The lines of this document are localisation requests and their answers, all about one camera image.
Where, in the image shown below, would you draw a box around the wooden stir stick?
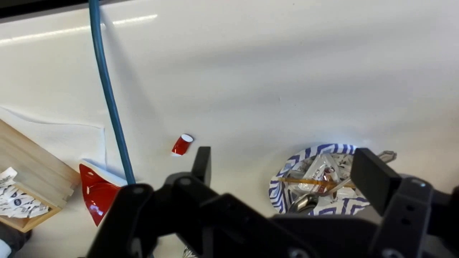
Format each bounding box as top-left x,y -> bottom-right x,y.
281,174 -> 359,194

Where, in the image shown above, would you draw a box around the teal power cable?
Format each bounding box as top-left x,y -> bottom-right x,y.
88,0 -> 138,187

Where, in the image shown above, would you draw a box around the wooden packet box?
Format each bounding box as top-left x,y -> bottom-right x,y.
0,120 -> 80,236

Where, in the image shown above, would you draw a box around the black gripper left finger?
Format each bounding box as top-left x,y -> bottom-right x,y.
88,145 -> 290,258

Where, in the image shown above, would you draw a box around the white sugar packets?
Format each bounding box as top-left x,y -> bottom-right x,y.
0,167 -> 52,221

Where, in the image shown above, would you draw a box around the small red broken cup piece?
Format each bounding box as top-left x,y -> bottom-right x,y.
171,132 -> 197,158

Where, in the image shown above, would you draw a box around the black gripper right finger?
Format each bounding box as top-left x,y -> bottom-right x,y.
350,147 -> 459,258

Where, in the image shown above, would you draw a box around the blue patterned paper plate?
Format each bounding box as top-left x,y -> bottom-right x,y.
267,143 -> 385,218

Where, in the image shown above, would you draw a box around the red and white bowl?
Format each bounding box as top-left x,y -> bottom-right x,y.
78,160 -> 132,227

